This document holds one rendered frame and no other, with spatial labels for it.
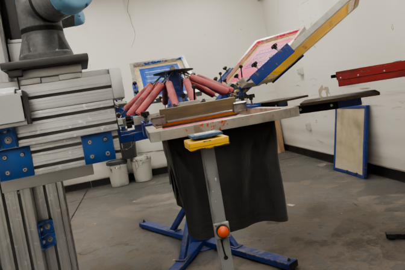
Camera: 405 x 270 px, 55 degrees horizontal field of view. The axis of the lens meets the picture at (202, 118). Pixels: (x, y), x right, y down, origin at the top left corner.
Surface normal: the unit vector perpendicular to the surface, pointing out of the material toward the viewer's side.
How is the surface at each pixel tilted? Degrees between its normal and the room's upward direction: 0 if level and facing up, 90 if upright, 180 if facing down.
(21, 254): 90
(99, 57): 90
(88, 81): 90
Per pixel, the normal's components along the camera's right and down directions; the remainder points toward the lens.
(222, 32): 0.18, 0.02
